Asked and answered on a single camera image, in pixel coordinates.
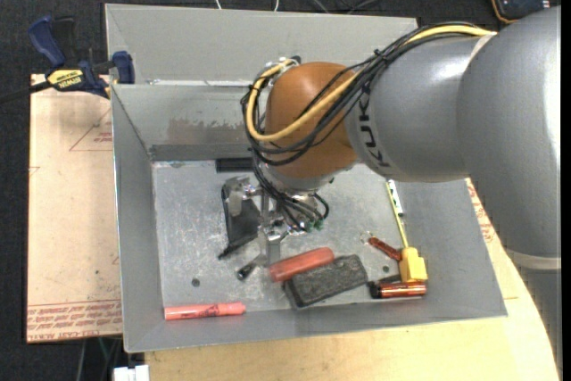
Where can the copper-coloured battery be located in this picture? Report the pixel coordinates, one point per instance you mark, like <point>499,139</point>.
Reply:
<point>401,290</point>

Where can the small black cylinder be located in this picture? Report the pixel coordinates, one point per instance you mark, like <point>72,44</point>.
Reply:
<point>245,271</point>

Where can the yellow hammer-shaped tool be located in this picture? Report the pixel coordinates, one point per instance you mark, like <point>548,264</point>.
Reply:
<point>412,265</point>

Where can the brown cardboard board, red print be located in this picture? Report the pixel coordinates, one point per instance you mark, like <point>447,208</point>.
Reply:
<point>71,201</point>

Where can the black wedge-shaped flat tool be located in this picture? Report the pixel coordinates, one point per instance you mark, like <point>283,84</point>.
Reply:
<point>243,223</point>

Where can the grey metal bin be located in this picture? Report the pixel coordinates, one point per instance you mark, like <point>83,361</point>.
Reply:
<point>196,218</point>

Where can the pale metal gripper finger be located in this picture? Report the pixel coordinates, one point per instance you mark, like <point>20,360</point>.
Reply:
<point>274,250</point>

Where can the pink marker pen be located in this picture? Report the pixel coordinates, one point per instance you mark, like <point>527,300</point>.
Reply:
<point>203,311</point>

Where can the dark grey sponge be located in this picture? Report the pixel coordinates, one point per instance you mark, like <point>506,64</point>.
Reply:
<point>328,281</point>

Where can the red-brown flat block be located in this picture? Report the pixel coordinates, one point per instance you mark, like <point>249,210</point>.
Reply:
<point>303,263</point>

